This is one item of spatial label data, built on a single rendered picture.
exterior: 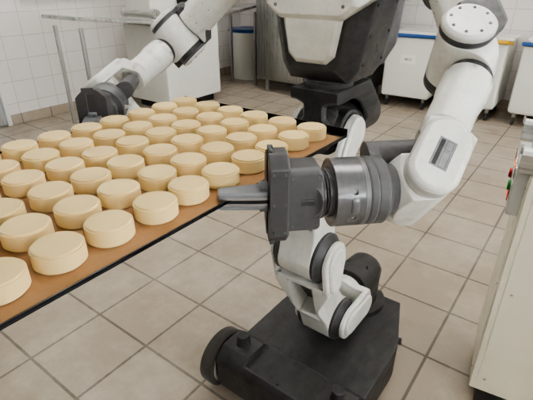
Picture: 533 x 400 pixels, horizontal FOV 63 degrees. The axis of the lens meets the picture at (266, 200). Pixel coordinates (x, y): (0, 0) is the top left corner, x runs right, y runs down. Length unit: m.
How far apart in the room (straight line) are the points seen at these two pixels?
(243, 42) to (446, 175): 5.76
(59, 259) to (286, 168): 0.25
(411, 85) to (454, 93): 4.36
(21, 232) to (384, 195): 0.40
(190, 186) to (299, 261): 0.68
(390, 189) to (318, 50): 0.52
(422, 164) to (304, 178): 0.14
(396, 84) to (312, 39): 4.10
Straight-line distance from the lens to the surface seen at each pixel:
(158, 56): 1.17
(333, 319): 1.44
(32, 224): 0.51
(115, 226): 0.47
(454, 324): 2.04
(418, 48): 4.96
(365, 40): 0.99
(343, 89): 1.06
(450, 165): 0.57
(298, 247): 1.16
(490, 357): 1.60
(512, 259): 1.39
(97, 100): 0.89
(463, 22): 0.73
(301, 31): 1.01
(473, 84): 0.69
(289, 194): 0.52
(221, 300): 2.01
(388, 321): 1.71
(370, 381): 1.50
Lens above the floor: 1.29
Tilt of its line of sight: 27 degrees down
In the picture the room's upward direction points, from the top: straight up
